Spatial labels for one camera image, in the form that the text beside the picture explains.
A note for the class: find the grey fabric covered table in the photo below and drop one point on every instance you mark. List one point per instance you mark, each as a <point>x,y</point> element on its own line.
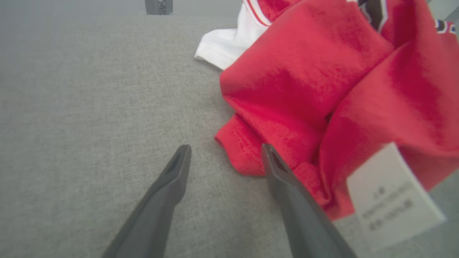
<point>71,107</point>

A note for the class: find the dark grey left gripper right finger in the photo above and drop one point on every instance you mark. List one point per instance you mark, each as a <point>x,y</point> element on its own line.
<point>304,222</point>

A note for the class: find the grey metal post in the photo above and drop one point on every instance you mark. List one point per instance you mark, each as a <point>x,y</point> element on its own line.
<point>154,7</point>

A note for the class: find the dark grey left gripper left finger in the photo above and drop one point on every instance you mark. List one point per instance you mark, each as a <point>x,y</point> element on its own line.
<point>157,208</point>

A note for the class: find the red white basketball jersey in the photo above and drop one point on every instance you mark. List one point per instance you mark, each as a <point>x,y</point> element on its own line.
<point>304,71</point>

